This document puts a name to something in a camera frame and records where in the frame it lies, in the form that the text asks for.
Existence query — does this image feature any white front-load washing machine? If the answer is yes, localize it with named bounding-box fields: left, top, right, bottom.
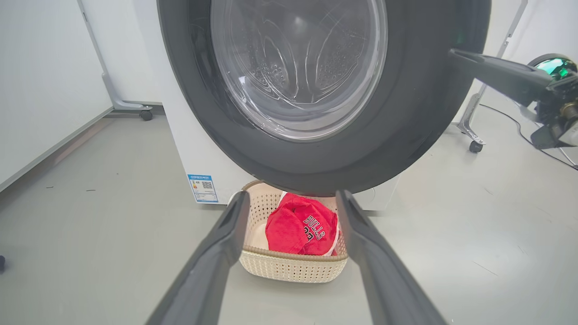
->
left=131, top=0, right=402, bottom=213

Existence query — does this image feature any white partition on casters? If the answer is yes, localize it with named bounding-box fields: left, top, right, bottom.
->
left=77, top=0, right=165, bottom=121

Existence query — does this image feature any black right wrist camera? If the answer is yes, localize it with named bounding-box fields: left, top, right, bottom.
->
left=527, top=53, right=578, bottom=83

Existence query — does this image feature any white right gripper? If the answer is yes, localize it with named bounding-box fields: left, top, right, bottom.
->
left=448, top=49, right=578, bottom=150

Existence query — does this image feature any black floor cable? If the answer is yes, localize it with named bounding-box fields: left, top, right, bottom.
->
left=480, top=104, right=578, bottom=171

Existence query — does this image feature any cream perforated laundry basket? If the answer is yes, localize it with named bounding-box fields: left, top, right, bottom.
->
left=228, top=181, right=349, bottom=283

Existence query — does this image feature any dark grey round washer door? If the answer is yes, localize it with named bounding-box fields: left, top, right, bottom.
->
left=157, top=0, right=492, bottom=197

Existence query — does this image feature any grey caster wheel leg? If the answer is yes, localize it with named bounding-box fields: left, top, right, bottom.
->
left=456, top=0, right=529, bottom=153

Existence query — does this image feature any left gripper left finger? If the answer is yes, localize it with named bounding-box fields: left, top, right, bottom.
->
left=144, top=190, right=251, bottom=325

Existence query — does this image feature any blue energy label sticker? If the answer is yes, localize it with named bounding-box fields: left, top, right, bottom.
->
left=187, top=174, right=219, bottom=204

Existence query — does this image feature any red basketball jersey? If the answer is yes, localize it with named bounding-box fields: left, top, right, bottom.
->
left=265, top=193, right=339, bottom=256

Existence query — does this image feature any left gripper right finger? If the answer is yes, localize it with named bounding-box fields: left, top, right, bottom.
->
left=335, top=189, right=447, bottom=325

